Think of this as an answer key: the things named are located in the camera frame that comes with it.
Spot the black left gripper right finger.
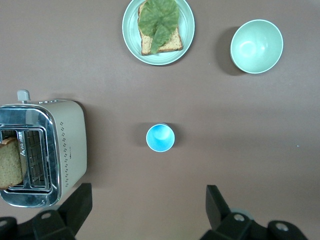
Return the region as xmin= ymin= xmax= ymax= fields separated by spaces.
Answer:
xmin=199 ymin=184 xmax=270 ymax=240

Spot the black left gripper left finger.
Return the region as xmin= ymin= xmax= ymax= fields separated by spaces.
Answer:
xmin=32 ymin=183 xmax=93 ymax=240

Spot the blue plastic cup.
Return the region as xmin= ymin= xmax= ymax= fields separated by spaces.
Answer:
xmin=145 ymin=122 xmax=176 ymax=153

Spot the beige chrome toaster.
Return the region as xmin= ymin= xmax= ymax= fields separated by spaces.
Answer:
xmin=0 ymin=89 xmax=88 ymax=208

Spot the brown bread slice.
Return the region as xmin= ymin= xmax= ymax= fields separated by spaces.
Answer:
xmin=0 ymin=136 xmax=25 ymax=190

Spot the brown table cover mat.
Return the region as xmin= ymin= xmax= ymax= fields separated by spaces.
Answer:
xmin=0 ymin=0 xmax=320 ymax=240

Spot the pale green bowl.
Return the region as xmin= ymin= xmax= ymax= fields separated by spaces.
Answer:
xmin=229 ymin=19 xmax=284 ymax=75

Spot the toast slice under lettuce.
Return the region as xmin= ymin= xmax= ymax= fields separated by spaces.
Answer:
xmin=137 ymin=0 xmax=183 ymax=56

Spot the pale green plate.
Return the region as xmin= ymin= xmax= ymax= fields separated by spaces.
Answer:
xmin=121 ymin=0 xmax=196 ymax=66

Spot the green lettuce leaf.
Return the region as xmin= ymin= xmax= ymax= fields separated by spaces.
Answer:
xmin=138 ymin=0 xmax=180 ymax=55

